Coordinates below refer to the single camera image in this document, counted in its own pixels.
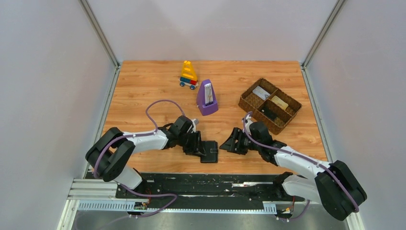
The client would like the black card holder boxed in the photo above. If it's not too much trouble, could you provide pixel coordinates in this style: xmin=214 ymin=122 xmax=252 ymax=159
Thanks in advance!
xmin=200 ymin=140 xmax=218 ymax=163

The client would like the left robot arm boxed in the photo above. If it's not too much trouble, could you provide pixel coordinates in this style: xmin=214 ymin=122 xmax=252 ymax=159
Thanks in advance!
xmin=85 ymin=115 xmax=218 ymax=190

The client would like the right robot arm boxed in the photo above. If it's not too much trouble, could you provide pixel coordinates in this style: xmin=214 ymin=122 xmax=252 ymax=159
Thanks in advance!
xmin=220 ymin=122 xmax=367 ymax=220

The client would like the white card in basket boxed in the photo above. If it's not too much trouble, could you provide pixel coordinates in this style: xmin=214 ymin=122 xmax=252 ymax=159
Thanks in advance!
xmin=252 ymin=86 xmax=271 ymax=101

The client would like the beige card in basket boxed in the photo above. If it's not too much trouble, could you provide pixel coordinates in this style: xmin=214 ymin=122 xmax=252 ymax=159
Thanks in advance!
xmin=271 ymin=96 xmax=289 ymax=110

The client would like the black item in basket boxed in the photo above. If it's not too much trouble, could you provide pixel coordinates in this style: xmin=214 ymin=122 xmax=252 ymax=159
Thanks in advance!
xmin=261 ymin=107 xmax=278 ymax=121

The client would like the purple metronome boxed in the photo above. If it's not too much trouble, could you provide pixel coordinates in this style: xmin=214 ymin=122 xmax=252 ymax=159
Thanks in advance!
xmin=196 ymin=79 xmax=219 ymax=116

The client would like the brown woven basket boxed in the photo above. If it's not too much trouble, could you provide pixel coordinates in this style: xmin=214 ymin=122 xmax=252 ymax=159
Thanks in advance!
xmin=238 ymin=78 xmax=302 ymax=135

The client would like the colourful toy block car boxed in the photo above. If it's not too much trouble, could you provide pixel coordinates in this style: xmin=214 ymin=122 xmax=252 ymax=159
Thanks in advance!
xmin=179 ymin=60 xmax=199 ymax=90

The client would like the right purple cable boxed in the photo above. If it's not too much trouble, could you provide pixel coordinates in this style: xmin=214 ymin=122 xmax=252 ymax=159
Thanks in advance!
xmin=242 ymin=111 xmax=361 ymax=213

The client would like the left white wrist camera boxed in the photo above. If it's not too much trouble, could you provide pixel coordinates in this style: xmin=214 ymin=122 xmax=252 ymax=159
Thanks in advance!
xmin=189 ymin=118 xmax=199 ymax=133

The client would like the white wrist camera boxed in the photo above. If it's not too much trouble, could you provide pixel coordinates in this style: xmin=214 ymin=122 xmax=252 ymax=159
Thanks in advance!
xmin=189 ymin=118 xmax=199 ymax=133
xmin=242 ymin=115 xmax=253 ymax=134

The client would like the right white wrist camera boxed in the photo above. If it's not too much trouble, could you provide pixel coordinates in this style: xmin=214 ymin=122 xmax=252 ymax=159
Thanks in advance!
xmin=242 ymin=115 xmax=253 ymax=134

